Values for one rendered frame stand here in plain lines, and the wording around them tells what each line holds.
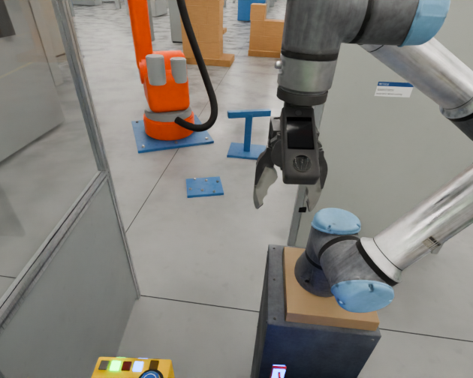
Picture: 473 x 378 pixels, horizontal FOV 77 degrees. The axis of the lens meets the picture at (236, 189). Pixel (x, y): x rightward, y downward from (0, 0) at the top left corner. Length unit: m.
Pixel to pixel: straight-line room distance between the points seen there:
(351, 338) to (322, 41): 0.76
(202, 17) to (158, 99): 4.35
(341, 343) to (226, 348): 1.10
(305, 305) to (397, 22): 0.68
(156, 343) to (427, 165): 2.02
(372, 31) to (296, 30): 0.09
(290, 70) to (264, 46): 8.76
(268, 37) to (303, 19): 8.73
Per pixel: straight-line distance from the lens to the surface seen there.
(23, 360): 1.21
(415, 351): 2.26
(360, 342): 0.97
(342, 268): 0.71
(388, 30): 0.45
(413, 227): 0.69
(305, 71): 0.41
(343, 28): 0.42
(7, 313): 1.08
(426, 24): 0.47
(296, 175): 0.39
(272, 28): 9.12
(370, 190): 2.26
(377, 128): 2.02
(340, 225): 0.77
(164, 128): 3.87
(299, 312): 0.87
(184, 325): 2.04
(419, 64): 0.64
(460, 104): 0.73
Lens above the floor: 1.75
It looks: 35 degrees down
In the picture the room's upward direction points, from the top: 2 degrees clockwise
